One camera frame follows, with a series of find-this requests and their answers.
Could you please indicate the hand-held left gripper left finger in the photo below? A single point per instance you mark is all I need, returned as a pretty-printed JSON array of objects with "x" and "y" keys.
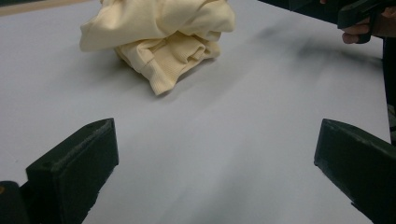
[{"x": 74, "y": 165}]

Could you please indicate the cream pants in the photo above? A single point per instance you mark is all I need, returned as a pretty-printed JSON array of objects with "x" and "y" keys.
[{"x": 162, "y": 34}]

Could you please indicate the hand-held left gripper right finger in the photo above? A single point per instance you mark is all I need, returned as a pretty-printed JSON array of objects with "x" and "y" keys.
[{"x": 358, "y": 158}]

